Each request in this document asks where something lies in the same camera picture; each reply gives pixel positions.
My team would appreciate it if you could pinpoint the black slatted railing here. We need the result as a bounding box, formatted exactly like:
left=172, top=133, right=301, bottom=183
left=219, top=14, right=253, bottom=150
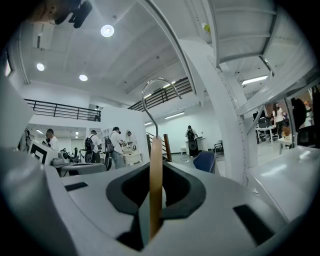
left=127, top=76, right=199, bottom=112

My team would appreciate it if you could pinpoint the white metal shelf rack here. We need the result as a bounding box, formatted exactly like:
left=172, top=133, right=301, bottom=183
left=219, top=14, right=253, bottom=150
left=178, top=0, right=320, bottom=223

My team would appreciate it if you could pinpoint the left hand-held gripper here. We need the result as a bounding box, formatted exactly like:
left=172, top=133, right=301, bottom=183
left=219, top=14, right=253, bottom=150
left=28, top=139, right=71, bottom=167

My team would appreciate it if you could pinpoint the black stair handrail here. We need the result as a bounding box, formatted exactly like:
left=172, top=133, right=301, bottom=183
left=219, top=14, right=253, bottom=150
left=145, top=131, right=168, bottom=159

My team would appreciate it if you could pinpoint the person's head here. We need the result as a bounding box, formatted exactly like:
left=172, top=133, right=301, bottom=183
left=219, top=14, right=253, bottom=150
left=26, top=0, right=83, bottom=25

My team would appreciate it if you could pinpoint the blue fabric chair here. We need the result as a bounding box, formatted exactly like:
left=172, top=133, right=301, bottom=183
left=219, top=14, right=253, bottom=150
left=193, top=150, right=217, bottom=174

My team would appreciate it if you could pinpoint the white counter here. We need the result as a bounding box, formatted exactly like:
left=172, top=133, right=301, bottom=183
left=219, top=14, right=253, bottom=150
left=184, top=136, right=209, bottom=156

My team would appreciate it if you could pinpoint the wooden clothes hanger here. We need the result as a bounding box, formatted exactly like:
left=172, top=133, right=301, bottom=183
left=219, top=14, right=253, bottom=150
left=141, top=77, right=183, bottom=243

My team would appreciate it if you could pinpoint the white office desk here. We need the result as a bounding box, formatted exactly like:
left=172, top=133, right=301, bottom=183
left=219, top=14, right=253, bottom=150
left=254, top=125, right=278, bottom=146

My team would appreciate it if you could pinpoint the black metal frame chair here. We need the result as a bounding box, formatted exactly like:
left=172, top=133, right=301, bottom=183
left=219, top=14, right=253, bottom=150
left=213, top=140, right=225, bottom=158

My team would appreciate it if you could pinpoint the black head-worn camera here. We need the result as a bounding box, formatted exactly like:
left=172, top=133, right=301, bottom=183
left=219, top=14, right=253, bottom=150
left=67, top=0, right=93, bottom=29

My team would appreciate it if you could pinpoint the black mezzanine railing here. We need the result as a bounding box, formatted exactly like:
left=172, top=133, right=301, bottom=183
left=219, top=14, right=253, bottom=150
left=24, top=98, right=102, bottom=123

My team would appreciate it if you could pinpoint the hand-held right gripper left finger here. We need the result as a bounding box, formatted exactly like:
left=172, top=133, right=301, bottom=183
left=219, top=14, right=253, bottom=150
left=43, top=161, right=151, bottom=256

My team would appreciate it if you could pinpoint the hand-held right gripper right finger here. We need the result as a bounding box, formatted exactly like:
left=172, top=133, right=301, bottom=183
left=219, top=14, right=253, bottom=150
left=144, top=161, right=289, bottom=256

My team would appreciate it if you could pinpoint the brown wooden stair post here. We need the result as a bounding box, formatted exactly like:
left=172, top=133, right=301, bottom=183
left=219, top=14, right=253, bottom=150
left=163, top=133, right=173, bottom=162

